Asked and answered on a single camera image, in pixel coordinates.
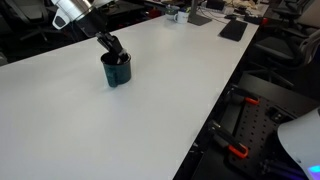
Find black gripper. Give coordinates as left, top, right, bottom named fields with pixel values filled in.
left=74, top=8, right=129, bottom=64

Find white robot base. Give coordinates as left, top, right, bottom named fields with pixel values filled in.
left=277, top=107, right=320, bottom=180

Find dark blue-green mug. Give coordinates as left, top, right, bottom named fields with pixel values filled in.
left=100, top=51, right=132, bottom=89

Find black office desk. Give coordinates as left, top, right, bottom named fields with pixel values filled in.
left=99, top=0, right=145, bottom=33

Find grey-green bowl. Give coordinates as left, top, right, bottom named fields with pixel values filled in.
left=165, top=4, right=181, bottom=21

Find white coffee mug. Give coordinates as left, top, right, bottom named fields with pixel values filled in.
left=173, top=10, right=190, bottom=25

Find dark grey office chair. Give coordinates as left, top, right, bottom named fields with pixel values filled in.
left=4, top=0, right=64, bottom=43

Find grey monitor stand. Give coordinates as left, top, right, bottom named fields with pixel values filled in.
left=187, top=0, right=213, bottom=27

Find black keyboard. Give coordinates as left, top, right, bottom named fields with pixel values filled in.
left=218, top=19, right=249, bottom=43

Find black office chair grey armrest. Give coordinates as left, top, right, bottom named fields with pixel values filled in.
left=246, top=28, right=320, bottom=88

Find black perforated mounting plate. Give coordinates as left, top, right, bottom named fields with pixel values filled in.
left=228, top=96, right=301, bottom=180

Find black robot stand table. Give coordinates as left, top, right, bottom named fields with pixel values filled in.
left=191, top=73, right=320, bottom=180

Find black mesh office chair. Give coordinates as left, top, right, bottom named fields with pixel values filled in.
left=272, top=0, right=320, bottom=34

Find black connector block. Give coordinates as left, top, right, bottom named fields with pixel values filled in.
left=266, top=106, right=295, bottom=125

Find black clamp orange handle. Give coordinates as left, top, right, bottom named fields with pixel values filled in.
left=208, top=120, right=250, bottom=160
left=226, top=84, right=260, bottom=106

